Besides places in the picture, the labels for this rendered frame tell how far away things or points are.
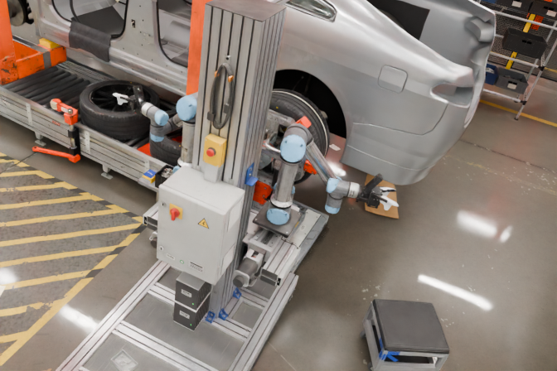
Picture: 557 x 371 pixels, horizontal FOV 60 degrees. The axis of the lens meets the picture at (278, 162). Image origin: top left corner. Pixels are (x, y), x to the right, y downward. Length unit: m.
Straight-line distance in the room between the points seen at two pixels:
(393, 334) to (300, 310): 0.69
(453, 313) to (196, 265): 2.10
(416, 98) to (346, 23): 0.64
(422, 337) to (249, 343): 1.02
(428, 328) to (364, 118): 1.37
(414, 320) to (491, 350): 0.76
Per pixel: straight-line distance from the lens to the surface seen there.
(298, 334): 3.31
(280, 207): 2.49
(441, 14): 4.78
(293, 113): 3.13
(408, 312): 3.21
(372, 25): 3.14
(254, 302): 3.12
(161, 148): 3.86
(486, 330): 3.89
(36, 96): 4.93
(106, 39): 4.32
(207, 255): 2.33
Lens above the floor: 2.65
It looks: 35 degrees down
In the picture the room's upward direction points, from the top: 12 degrees clockwise
